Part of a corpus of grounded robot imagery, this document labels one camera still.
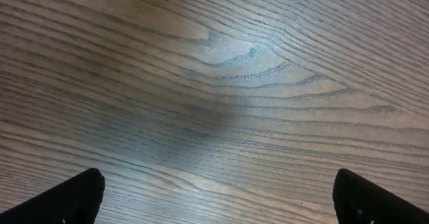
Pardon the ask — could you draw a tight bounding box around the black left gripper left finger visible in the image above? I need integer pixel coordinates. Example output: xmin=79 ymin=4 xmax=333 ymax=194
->
xmin=1 ymin=168 xmax=105 ymax=224

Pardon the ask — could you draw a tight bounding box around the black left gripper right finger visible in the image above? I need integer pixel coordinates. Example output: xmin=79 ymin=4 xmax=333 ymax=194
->
xmin=332 ymin=168 xmax=428 ymax=224

